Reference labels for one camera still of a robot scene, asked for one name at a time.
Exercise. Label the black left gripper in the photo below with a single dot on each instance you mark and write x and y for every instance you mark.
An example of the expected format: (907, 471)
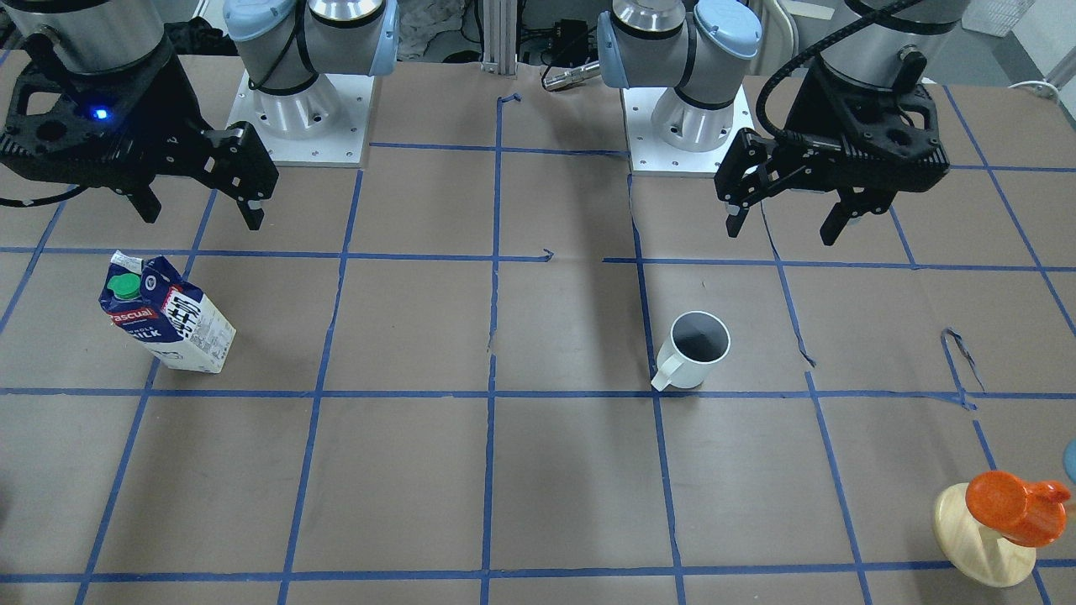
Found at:
(809, 107)

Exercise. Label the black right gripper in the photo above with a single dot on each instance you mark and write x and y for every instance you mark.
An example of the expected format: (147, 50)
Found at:
(165, 95)

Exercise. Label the blue white milk carton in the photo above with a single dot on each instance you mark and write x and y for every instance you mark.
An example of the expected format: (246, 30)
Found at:
(172, 318)

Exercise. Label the white ceramic mug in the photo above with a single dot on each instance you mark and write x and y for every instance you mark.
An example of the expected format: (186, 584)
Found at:
(696, 341)

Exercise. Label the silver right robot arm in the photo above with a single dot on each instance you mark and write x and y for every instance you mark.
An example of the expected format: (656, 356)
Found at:
(285, 45)

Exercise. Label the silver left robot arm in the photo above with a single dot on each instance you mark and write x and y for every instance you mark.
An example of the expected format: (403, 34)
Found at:
(703, 53)

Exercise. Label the orange cup on stand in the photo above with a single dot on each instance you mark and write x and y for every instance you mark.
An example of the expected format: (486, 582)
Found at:
(1029, 514)

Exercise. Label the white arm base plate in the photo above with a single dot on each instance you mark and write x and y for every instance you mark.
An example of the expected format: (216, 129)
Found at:
(325, 126)
(667, 137)

